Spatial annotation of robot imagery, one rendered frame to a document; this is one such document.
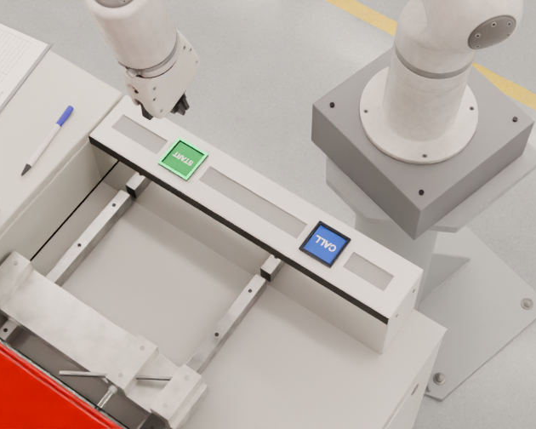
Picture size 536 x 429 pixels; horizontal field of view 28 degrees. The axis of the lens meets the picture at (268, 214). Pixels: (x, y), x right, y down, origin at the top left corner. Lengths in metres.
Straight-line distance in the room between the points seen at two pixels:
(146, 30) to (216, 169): 0.42
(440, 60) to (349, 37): 1.50
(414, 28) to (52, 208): 0.64
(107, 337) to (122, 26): 0.55
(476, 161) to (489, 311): 0.93
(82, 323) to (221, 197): 0.28
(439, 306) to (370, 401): 0.98
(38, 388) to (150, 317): 1.10
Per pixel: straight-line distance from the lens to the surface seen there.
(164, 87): 1.40
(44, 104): 1.73
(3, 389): 0.59
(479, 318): 2.59
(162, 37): 1.30
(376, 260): 1.56
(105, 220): 1.73
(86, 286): 1.72
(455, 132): 1.72
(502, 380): 2.55
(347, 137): 1.70
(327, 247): 1.56
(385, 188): 1.70
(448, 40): 1.39
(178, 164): 1.64
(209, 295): 1.69
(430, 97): 1.59
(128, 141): 1.67
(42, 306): 1.65
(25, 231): 1.69
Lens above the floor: 2.35
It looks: 61 degrees down
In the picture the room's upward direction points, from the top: 2 degrees counter-clockwise
